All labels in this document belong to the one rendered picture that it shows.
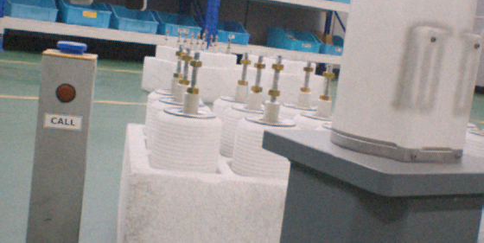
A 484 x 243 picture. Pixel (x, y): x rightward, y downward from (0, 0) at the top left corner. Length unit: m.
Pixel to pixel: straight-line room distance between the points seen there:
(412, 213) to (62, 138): 0.58
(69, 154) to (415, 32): 0.59
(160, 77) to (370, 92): 2.88
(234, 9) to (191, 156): 5.97
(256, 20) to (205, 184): 6.15
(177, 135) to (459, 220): 0.47
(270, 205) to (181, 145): 0.15
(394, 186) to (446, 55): 0.11
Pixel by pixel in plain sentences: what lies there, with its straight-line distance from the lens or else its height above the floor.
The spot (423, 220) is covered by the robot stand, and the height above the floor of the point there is 0.26.
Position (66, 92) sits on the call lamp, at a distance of 0.91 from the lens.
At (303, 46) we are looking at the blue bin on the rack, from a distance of 6.44.
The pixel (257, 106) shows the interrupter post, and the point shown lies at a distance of 1.04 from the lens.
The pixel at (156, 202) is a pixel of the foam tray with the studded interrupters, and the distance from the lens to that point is 0.86.
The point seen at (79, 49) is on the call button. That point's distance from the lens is 0.93.
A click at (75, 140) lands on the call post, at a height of 0.20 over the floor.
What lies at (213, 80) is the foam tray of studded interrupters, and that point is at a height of 0.11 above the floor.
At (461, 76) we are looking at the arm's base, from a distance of 0.49.
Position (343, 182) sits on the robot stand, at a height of 0.28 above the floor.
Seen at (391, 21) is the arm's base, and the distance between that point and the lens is 0.47.
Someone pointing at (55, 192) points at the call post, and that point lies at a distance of 0.94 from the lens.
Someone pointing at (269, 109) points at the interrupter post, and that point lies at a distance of 0.92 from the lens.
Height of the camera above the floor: 0.38
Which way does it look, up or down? 7 degrees down
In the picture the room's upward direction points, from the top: 7 degrees clockwise
